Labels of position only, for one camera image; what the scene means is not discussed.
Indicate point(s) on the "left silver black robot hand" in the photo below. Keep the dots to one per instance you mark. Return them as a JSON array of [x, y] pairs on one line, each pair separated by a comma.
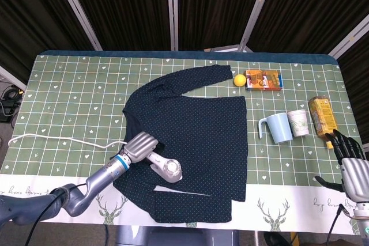
[[139, 146]]

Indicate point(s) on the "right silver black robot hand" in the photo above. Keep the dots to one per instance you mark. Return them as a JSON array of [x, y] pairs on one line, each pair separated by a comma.
[[353, 177]]

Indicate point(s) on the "white handheld steam iron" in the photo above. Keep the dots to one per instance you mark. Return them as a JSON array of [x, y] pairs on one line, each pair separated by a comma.
[[170, 168]]

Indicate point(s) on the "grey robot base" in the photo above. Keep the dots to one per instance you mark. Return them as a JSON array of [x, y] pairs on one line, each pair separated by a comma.
[[173, 237]]

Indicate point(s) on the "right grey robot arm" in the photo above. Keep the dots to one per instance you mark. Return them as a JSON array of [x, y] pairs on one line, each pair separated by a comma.
[[363, 223]]

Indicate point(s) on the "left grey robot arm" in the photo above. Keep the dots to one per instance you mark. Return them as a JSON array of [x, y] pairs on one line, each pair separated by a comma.
[[98, 177]]

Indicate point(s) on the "navy polka dot shirt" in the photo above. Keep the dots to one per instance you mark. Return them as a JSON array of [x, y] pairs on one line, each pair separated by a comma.
[[201, 128]]

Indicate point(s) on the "small yellow object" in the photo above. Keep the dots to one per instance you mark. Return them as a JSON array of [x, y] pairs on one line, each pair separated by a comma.
[[329, 144]]

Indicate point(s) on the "yellow brown snack package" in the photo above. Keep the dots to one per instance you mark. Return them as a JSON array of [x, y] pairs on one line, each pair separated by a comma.
[[323, 113]]

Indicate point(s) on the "white green printed paper cup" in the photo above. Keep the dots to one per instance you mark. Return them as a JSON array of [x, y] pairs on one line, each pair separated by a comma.
[[299, 123]]

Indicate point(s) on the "green grid tablecloth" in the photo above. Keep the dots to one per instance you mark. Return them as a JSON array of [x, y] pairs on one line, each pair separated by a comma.
[[72, 93]]

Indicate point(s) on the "brown curtain screen panel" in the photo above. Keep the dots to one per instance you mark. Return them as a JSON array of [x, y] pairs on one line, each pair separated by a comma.
[[311, 7], [216, 7], [357, 79], [121, 7], [31, 12]]

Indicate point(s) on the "dark teal table padding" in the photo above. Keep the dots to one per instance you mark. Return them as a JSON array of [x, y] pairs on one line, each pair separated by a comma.
[[187, 54]]

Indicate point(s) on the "yellow ball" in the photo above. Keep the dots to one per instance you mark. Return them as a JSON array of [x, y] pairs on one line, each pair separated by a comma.
[[239, 80]]

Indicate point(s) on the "orange blue snack box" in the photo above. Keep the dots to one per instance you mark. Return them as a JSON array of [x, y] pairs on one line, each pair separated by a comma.
[[263, 80]]

